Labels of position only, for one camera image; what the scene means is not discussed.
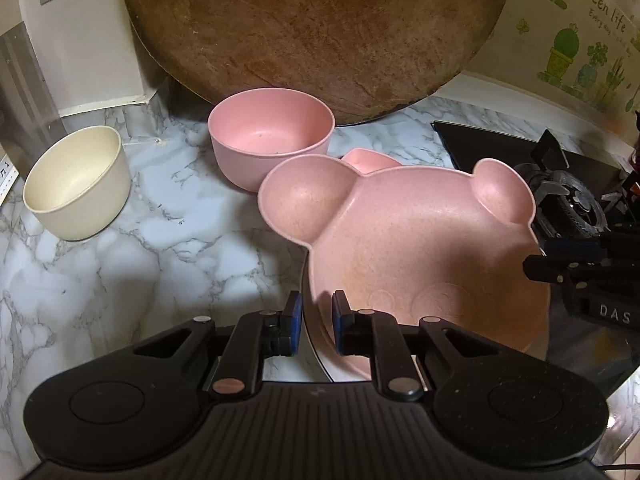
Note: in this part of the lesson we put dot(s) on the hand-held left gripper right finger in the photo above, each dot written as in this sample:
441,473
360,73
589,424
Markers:
340,322

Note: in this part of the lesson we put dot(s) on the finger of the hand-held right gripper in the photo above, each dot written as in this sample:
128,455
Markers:
545,267
575,247

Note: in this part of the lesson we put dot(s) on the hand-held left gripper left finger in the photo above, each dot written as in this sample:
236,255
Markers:
295,312

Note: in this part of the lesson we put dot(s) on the pink bear-shaped plate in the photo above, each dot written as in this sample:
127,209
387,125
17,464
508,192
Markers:
400,240
365,161

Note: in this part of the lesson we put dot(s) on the pink bowl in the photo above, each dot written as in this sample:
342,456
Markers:
270,130

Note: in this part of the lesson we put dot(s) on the cream bowl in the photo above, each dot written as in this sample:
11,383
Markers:
75,185

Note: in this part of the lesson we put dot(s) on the gas stove burner with grate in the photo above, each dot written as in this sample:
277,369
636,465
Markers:
575,200

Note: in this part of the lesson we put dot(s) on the black glass gas stove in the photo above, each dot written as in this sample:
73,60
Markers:
475,145

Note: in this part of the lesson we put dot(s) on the round wooden cutting board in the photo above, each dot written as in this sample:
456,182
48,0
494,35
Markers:
310,35

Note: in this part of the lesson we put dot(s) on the white marked strip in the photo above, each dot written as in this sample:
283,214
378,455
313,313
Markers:
6,180

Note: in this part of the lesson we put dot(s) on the cactus wall sticker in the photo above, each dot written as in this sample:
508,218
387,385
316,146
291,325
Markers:
565,35

